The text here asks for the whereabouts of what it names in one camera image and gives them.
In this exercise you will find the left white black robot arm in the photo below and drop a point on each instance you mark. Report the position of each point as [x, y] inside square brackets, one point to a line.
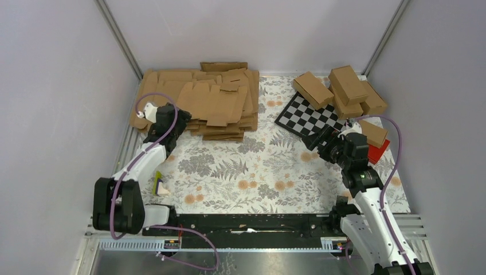
[117, 202]

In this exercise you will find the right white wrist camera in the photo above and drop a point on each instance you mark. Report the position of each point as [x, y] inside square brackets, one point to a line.
[352, 126]

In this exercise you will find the folded brown box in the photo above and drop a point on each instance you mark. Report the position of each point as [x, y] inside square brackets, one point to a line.
[374, 104]
[376, 136]
[347, 85]
[345, 111]
[313, 90]

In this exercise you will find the folded brown box near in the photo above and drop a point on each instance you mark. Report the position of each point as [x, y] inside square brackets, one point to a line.
[376, 136]

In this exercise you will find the folded brown box middle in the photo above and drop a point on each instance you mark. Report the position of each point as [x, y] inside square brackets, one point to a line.
[345, 111]

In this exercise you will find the folded brown box far left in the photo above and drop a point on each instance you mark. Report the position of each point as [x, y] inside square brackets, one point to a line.
[313, 90]

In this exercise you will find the black white checkerboard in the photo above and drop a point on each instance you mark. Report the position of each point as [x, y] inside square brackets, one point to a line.
[302, 119]

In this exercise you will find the yellow green small tool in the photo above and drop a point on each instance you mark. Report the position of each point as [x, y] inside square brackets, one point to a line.
[158, 187]

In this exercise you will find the red box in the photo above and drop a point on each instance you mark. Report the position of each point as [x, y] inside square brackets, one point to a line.
[375, 153]

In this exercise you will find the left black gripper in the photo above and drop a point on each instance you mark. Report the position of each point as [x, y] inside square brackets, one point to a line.
[183, 118]

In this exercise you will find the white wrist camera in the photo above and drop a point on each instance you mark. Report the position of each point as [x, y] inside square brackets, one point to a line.
[352, 126]
[149, 112]

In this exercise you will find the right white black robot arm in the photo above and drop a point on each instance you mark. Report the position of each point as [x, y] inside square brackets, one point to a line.
[368, 223]

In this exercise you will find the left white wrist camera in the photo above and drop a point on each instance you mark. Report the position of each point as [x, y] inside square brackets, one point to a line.
[149, 112]

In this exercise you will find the floral patterned table mat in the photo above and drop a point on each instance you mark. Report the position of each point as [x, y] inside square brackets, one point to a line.
[269, 171]

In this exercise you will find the stack of flat cardboard blanks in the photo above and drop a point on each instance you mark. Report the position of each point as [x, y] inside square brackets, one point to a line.
[159, 86]

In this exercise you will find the brown cardboard box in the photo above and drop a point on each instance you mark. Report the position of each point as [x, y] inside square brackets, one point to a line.
[217, 105]

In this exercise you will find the folded brown box top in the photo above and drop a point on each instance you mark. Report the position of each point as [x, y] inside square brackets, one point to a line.
[347, 85]

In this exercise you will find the folded brown box right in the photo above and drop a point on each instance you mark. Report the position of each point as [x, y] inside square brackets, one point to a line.
[374, 104]

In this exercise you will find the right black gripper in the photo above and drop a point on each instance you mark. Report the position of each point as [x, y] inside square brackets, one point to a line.
[312, 140]

